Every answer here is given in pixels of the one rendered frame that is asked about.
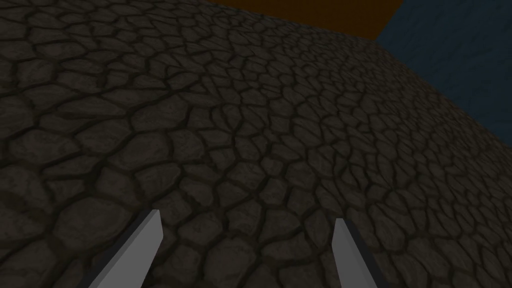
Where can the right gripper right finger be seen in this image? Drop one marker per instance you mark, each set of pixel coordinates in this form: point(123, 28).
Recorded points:
point(354, 260)

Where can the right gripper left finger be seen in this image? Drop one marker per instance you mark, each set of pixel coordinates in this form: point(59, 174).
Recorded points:
point(134, 256)

